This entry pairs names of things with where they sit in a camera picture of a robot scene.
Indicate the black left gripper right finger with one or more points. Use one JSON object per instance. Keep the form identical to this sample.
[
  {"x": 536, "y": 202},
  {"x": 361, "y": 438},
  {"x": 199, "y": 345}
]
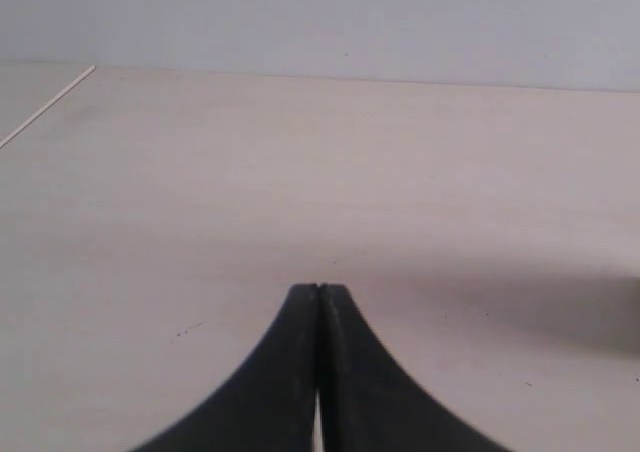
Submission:
[{"x": 367, "y": 401}]

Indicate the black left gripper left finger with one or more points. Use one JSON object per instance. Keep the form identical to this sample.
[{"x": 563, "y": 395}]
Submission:
[{"x": 268, "y": 403}]

